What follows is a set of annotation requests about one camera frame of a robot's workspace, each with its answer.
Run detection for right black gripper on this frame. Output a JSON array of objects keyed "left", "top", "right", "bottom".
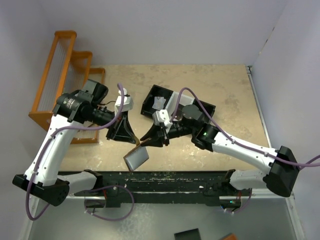
[{"left": 140, "top": 121, "right": 195, "bottom": 148}]

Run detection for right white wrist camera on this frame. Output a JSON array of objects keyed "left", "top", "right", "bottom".
[{"left": 152, "top": 109, "right": 172, "bottom": 126}]

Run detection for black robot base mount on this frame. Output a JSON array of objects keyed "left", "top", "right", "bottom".
[{"left": 74, "top": 170, "right": 251, "bottom": 209}]

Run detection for orange object at bottom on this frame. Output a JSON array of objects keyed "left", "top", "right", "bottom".
[{"left": 220, "top": 233, "right": 237, "bottom": 240}]

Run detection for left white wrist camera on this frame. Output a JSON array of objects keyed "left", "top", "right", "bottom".
[{"left": 114, "top": 88, "right": 134, "bottom": 115}]

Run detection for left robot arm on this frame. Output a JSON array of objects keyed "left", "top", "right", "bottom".
[{"left": 12, "top": 80, "right": 138, "bottom": 206}]

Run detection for black and white organizer tray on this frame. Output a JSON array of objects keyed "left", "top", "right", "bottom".
[{"left": 140, "top": 84, "right": 210, "bottom": 125}]

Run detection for silver item in tray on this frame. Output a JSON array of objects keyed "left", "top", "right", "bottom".
[{"left": 152, "top": 96, "right": 166, "bottom": 111}]

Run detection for brown leather card holder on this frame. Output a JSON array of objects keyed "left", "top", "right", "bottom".
[{"left": 123, "top": 140, "right": 149, "bottom": 172}]

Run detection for orange wooden tiered rack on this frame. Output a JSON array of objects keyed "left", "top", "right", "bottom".
[{"left": 28, "top": 30, "right": 106, "bottom": 131}]

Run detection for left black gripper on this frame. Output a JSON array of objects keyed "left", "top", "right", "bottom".
[{"left": 85, "top": 104, "right": 137, "bottom": 144}]

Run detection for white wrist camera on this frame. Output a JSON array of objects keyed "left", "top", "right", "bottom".
[
  {"left": 152, "top": 109, "right": 172, "bottom": 126},
  {"left": 114, "top": 88, "right": 134, "bottom": 115}
]

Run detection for black box at bottom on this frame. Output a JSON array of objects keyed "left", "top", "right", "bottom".
[{"left": 174, "top": 228, "right": 201, "bottom": 240}]

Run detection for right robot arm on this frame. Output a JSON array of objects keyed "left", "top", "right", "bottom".
[{"left": 140, "top": 104, "right": 300, "bottom": 198}]

